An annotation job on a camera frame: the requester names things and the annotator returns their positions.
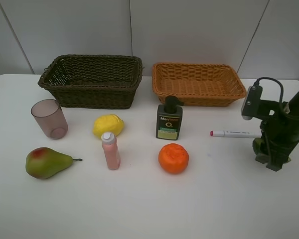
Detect pink bottle white cap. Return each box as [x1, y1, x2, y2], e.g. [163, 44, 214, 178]
[101, 132, 121, 170]

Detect orange wicker basket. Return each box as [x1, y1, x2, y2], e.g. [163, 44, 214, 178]
[152, 62, 247, 107]

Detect halved avocado with pit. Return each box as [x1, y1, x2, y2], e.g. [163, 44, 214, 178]
[252, 137, 299, 164]

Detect white marker pen pink caps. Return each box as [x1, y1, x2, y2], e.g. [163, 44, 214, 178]
[210, 130, 261, 138]

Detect black camera cable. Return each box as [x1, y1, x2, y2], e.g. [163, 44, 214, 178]
[253, 77, 285, 103]

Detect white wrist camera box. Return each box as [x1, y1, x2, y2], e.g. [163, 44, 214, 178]
[241, 85, 263, 120]

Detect green red pear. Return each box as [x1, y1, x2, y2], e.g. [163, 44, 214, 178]
[25, 147, 83, 179]

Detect translucent purple plastic cup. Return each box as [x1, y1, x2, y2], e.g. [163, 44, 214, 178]
[30, 99, 68, 139]

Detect dark green pump bottle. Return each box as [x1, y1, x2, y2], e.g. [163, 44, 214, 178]
[156, 96, 184, 140]

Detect dark brown wicker basket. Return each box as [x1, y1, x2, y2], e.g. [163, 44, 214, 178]
[38, 54, 143, 109]

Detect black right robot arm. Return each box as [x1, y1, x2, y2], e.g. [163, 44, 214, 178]
[253, 91, 299, 172]

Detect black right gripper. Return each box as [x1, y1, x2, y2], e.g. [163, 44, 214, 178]
[255, 99, 299, 172]

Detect yellow lemon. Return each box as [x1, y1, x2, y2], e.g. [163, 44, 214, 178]
[92, 114, 125, 139]

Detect orange tangerine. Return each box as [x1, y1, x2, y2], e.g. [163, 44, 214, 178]
[158, 143, 189, 174]

